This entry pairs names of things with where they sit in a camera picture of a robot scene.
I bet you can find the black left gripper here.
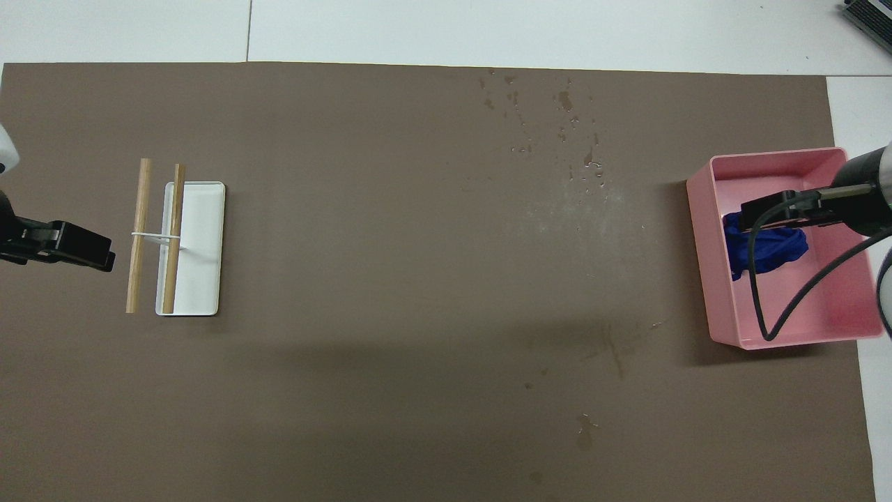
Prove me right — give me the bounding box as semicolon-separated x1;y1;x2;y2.
0;188;116;273

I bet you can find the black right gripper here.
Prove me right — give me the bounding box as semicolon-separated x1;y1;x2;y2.
741;150;892;238

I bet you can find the blue cloth towel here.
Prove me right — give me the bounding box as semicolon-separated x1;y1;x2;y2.
723;211;809;282

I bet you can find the spilled water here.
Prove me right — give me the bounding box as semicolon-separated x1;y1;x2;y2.
477;68;607;199

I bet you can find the long wooden rack rod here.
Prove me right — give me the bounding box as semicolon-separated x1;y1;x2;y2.
125;158;153;314

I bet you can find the short wooden rack rod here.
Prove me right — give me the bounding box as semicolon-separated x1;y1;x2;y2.
162;164;187;314

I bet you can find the pink plastic bin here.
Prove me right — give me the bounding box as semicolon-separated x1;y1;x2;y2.
686;146;884;350

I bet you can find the grey ribbed device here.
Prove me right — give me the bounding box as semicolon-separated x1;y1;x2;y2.
840;0;892;36

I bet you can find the brown table mat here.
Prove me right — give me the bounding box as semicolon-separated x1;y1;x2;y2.
0;61;877;502

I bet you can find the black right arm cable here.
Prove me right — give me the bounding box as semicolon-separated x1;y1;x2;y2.
749;185;892;342

